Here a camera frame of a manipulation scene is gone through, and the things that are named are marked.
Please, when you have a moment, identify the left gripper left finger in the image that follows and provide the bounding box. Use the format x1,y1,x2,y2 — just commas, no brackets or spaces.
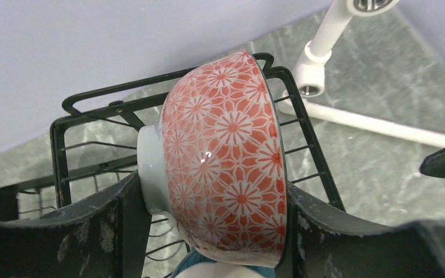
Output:
0,172,151,277

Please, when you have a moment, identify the teal white bowl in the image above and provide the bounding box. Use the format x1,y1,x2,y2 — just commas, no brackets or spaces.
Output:
170,250,276,278

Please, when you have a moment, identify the white pvc pipe frame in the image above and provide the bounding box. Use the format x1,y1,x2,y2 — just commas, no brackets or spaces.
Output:
294,1,445,148

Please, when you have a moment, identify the black wire dish rack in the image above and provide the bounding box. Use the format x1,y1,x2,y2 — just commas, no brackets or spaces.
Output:
0,52,344,277

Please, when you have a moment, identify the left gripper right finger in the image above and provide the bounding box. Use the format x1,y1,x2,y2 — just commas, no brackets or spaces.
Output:
275,184,445,277

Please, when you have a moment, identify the pink floral bowl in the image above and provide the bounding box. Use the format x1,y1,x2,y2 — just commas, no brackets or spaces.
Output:
137,51,287,268

